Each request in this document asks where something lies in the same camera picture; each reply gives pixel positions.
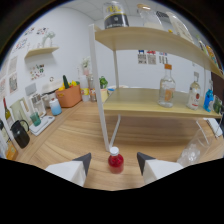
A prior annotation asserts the wooden wall shelf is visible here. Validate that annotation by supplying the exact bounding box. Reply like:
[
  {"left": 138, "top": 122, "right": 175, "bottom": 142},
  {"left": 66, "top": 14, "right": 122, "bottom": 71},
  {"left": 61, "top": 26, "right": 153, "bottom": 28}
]
[{"left": 24, "top": 46, "right": 60, "bottom": 59}]

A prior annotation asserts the white tray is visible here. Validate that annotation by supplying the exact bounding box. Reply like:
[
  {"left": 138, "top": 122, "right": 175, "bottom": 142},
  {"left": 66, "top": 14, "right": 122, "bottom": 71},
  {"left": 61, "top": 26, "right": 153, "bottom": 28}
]
[{"left": 29, "top": 114, "right": 56, "bottom": 136}]

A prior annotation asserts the black kettle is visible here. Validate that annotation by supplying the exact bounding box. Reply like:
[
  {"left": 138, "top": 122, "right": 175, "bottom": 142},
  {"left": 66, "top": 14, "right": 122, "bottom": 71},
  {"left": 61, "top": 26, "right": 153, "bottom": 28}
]
[{"left": 9, "top": 119, "right": 31, "bottom": 149}]

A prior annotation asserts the white figurine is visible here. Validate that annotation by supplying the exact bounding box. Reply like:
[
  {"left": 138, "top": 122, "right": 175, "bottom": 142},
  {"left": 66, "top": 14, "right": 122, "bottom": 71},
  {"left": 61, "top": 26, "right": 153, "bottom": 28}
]
[{"left": 41, "top": 30, "right": 57, "bottom": 49}]

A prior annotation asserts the flower vase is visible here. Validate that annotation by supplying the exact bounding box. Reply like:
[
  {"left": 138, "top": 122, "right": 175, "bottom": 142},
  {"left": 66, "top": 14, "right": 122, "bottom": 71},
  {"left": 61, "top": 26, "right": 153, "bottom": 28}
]
[{"left": 81, "top": 56, "right": 92, "bottom": 77}]

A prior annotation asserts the red wall poster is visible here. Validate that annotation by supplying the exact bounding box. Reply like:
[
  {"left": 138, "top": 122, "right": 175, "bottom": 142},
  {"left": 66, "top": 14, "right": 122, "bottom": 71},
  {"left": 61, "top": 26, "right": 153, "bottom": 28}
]
[{"left": 146, "top": 50, "right": 157, "bottom": 66}]

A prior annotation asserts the green potted plant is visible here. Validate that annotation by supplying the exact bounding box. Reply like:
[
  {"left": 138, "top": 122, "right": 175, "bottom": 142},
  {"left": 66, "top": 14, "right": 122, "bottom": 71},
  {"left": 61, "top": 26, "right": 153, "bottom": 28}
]
[{"left": 98, "top": 75, "right": 109, "bottom": 90}]

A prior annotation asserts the white notebook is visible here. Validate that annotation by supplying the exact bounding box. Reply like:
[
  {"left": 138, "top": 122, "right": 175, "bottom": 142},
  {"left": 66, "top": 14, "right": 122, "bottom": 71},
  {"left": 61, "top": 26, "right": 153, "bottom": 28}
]
[{"left": 204, "top": 117, "right": 224, "bottom": 138}]

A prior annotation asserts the small red liquid bottle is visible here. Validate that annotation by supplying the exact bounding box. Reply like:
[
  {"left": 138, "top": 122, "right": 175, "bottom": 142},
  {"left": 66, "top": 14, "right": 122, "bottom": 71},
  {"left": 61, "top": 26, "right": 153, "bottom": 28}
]
[{"left": 107, "top": 146, "right": 125, "bottom": 175}]

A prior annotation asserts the glass pitcher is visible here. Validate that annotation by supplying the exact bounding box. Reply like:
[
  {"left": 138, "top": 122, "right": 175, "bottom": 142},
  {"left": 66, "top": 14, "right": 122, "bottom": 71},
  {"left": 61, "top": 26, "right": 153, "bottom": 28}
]
[{"left": 9, "top": 99, "right": 31, "bottom": 124}]

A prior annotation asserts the green toy vegetable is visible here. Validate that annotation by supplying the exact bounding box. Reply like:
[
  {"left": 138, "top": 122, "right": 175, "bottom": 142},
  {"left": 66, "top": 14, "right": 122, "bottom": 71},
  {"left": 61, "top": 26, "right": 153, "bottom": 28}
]
[{"left": 62, "top": 74, "right": 71, "bottom": 90}]

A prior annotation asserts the tall black can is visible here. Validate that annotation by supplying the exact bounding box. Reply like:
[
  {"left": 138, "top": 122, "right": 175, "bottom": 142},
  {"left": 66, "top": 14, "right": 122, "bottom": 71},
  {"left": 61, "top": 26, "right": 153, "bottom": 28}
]
[{"left": 102, "top": 1, "right": 130, "bottom": 30}]

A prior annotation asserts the two-tier white wood shelf rack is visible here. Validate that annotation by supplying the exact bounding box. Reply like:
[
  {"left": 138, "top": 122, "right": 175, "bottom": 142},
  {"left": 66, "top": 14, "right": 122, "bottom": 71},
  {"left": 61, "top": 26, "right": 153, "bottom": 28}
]
[{"left": 88, "top": 23, "right": 224, "bottom": 153}]

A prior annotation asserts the blue wall poster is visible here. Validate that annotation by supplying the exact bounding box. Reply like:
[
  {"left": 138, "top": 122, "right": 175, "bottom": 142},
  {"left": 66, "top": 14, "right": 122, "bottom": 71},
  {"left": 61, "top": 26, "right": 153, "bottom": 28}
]
[{"left": 137, "top": 49, "right": 148, "bottom": 65}]

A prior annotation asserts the wine bottle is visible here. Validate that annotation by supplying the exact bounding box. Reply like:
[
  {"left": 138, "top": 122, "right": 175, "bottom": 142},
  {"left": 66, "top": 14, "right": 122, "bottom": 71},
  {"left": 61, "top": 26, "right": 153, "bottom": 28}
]
[{"left": 2, "top": 97, "right": 12, "bottom": 121}]

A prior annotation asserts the clear bottle red label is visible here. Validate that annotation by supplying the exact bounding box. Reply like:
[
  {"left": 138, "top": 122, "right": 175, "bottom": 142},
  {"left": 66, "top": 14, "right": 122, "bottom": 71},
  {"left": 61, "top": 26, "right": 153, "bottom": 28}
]
[{"left": 186, "top": 71, "right": 202, "bottom": 111}]

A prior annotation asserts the teal cup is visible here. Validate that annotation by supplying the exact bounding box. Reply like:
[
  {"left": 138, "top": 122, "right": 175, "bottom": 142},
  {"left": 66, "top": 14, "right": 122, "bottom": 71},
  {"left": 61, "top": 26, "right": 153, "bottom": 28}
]
[{"left": 29, "top": 112, "right": 42, "bottom": 127}]

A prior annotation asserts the blue liquid bottle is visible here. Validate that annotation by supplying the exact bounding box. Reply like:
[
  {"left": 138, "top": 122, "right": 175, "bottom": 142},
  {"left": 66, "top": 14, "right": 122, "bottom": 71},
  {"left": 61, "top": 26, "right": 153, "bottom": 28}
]
[{"left": 203, "top": 79, "right": 215, "bottom": 113}]

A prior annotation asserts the clear bottle orange cap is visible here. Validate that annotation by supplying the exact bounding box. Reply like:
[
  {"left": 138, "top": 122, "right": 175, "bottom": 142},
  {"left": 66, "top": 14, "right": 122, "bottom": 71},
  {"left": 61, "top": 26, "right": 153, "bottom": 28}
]
[{"left": 157, "top": 63, "right": 177, "bottom": 108}]

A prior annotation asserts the blue white jar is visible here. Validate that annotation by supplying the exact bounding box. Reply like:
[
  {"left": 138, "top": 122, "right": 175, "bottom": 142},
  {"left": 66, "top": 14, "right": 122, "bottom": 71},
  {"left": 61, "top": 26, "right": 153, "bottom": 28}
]
[{"left": 49, "top": 98, "right": 63, "bottom": 117}]

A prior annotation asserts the glass jar cork lid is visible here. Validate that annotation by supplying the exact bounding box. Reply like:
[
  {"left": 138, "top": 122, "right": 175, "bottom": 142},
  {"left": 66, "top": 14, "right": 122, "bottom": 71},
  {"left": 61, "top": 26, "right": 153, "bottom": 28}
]
[{"left": 136, "top": 3, "right": 166, "bottom": 32}]

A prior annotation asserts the white appliance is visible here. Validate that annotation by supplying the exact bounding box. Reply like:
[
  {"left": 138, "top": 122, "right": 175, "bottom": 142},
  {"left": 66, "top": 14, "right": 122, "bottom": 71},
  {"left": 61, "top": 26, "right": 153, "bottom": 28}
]
[{"left": 29, "top": 93, "right": 47, "bottom": 116}]

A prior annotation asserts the multicolour wall poster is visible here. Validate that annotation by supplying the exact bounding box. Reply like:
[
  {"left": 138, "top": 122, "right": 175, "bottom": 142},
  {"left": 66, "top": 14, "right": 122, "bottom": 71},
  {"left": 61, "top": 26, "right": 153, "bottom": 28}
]
[{"left": 158, "top": 51, "right": 169, "bottom": 65}]

